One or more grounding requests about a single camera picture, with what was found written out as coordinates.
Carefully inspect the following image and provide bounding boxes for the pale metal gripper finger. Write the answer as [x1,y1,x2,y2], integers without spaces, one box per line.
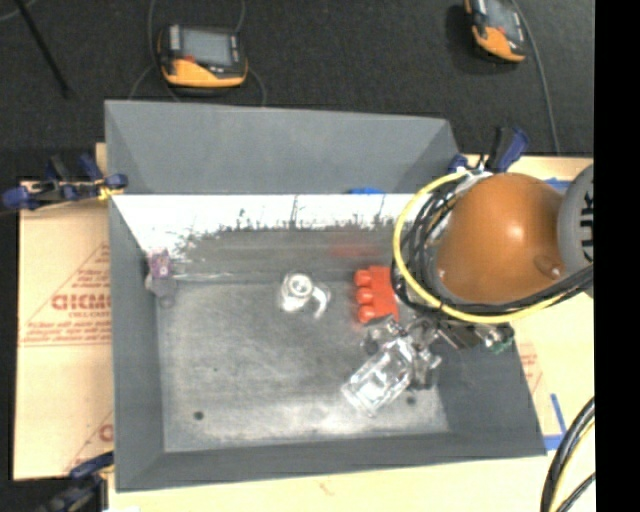
[407,344,444,389]
[365,322,432,352]

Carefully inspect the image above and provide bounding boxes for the red toy block with knobs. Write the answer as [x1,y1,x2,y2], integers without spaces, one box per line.
[352,265,401,326]

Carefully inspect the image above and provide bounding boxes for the grey metal bin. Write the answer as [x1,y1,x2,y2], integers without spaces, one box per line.
[103,99,548,492]

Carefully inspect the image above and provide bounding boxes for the purple and grey small tool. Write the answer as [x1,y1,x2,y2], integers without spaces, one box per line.
[144,247,178,309]

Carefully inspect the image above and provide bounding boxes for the brown cardboard board red print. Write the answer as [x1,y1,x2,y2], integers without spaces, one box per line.
[11,198,117,482]

